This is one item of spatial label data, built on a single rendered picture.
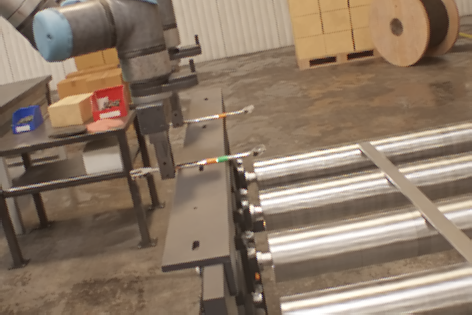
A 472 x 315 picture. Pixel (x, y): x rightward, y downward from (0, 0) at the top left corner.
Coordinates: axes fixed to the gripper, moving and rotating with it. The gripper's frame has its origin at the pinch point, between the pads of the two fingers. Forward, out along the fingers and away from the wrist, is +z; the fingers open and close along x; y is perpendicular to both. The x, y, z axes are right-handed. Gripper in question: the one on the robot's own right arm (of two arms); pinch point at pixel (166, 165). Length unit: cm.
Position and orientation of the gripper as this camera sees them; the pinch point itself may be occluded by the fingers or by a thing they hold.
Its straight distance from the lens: 118.1
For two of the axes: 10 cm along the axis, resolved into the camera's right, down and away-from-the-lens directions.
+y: -9.8, 1.8, 0.4
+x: 0.1, 2.6, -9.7
